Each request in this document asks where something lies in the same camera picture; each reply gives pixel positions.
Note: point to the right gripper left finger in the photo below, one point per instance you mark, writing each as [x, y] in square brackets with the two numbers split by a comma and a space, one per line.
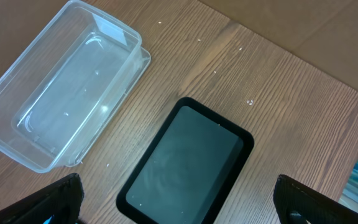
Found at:
[59, 202]

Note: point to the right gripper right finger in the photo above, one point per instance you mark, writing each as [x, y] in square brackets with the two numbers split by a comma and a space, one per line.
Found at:
[297, 203]

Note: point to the clear plastic container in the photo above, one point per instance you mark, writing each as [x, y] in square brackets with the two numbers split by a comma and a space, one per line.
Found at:
[62, 91]

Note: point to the black plastic tray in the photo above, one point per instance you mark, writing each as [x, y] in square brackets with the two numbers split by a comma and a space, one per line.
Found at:
[189, 168]

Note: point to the brown cardboard backdrop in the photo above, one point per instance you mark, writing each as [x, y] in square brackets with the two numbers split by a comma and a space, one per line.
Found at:
[322, 32]

